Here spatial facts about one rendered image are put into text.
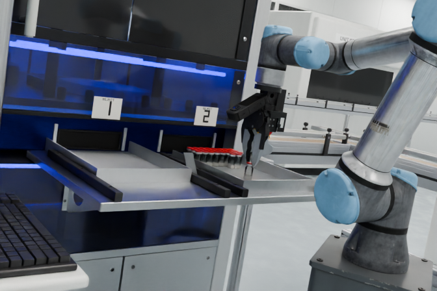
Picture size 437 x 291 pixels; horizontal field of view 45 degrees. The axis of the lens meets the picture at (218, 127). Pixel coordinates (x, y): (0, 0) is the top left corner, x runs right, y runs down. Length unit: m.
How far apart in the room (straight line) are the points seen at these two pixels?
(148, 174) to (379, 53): 0.61
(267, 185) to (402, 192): 0.34
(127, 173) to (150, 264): 0.52
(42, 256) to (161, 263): 0.84
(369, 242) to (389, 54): 0.43
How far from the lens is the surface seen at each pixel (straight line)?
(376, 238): 1.26
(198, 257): 1.81
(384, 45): 1.28
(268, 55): 1.35
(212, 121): 1.68
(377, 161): 1.11
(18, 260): 0.93
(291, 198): 1.41
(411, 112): 1.08
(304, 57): 1.26
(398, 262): 1.28
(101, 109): 1.48
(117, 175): 1.25
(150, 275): 1.73
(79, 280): 0.94
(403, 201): 1.25
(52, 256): 0.95
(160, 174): 1.30
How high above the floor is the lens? 1.19
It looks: 7 degrees down
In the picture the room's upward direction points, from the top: 9 degrees clockwise
